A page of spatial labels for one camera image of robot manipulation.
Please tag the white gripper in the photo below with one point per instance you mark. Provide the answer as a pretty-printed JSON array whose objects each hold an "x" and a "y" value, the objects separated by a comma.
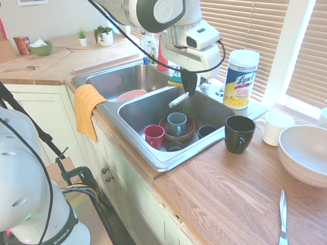
[{"x": 204, "y": 62}]

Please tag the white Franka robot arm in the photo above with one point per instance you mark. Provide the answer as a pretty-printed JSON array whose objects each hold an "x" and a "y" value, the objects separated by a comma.
[{"x": 148, "y": 10}]

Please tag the stainless steel double sink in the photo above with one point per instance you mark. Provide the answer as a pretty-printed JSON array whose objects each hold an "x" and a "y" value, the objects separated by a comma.
[{"x": 140, "y": 75}]

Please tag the yellow green sponge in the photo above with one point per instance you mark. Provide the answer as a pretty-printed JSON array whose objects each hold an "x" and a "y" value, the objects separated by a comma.
[{"x": 174, "y": 80}]

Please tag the grey mug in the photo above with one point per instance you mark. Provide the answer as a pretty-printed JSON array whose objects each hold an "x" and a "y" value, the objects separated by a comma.
[{"x": 175, "y": 124}]

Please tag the brown wooden bowl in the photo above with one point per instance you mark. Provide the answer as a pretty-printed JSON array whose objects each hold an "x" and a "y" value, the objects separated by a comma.
[{"x": 190, "y": 130}]

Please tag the clear pump bottle blue soap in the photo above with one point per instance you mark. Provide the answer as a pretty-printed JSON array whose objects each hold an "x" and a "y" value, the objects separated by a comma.
[{"x": 151, "y": 49}]

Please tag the Lysol wipes canister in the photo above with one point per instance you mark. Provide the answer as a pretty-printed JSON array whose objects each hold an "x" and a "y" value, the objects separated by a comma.
[{"x": 240, "y": 85}]

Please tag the navy blue mug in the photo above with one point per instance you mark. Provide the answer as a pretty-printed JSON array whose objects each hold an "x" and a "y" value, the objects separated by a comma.
[{"x": 205, "y": 131}]

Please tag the pink plastic bowl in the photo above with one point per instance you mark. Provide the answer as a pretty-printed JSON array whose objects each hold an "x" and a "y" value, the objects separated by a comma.
[{"x": 130, "y": 95}]

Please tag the red plastic cup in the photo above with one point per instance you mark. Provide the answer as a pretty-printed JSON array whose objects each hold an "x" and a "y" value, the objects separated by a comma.
[{"x": 154, "y": 137}]

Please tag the metal drain strainer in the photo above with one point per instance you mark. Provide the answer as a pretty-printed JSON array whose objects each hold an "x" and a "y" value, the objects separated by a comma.
[{"x": 176, "y": 146}]

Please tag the black ceramic mug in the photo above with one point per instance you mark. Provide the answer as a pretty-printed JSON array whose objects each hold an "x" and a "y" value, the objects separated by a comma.
[{"x": 237, "y": 136}]

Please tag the beige window blinds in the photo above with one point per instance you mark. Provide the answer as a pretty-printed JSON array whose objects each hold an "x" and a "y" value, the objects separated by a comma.
[
  {"x": 243, "y": 23},
  {"x": 311, "y": 55}
]

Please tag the trailing plant white pot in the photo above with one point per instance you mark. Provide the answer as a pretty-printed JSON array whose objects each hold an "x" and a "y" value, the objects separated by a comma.
[{"x": 105, "y": 38}]

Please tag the white ceramic mug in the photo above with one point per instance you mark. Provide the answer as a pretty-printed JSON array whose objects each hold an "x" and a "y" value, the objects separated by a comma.
[{"x": 276, "y": 129}]

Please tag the orange dish towel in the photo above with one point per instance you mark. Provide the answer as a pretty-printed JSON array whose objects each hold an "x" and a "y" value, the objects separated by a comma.
[{"x": 85, "y": 109}]

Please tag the small potted succulent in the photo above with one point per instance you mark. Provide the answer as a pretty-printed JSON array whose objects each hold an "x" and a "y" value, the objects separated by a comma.
[{"x": 82, "y": 40}]

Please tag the brass cabinet knob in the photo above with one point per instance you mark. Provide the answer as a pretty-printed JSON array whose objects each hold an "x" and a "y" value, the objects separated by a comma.
[
  {"x": 104, "y": 170},
  {"x": 109, "y": 179}
]

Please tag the cream kitchen cabinet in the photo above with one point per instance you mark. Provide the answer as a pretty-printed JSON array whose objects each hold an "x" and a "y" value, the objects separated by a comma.
[{"x": 133, "y": 196}]

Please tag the large white bowl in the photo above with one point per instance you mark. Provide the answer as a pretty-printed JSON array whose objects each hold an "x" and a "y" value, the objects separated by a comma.
[{"x": 307, "y": 155}]

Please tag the green metal clamp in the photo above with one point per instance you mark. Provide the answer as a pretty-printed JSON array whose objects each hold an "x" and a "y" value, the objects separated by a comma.
[{"x": 79, "y": 172}]

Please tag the green bowl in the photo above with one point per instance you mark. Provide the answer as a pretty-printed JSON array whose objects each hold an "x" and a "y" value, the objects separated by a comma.
[{"x": 42, "y": 50}]

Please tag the white crumpled paper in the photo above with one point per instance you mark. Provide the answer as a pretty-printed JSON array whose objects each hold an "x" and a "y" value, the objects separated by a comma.
[{"x": 37, "y": 43}]

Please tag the silver spoon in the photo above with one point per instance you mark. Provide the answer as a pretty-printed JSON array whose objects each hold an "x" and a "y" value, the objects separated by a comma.
[{"x": 31, "y": 67}]

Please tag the silver table knife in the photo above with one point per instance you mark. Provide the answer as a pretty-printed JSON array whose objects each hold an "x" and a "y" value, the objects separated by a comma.
[{"x": 283, "y": 212}]

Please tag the orange cardboard box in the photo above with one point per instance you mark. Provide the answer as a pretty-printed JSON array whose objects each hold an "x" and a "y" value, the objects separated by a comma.
[{"x": 21, "y": 45}]

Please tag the white framed picture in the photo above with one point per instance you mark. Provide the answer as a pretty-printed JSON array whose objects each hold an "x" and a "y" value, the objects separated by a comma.
[{"x": 30, "y": 1}]

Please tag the wooden knife block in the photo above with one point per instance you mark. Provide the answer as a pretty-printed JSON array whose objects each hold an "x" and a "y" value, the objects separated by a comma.
[{"x": 1, "y": 50}]

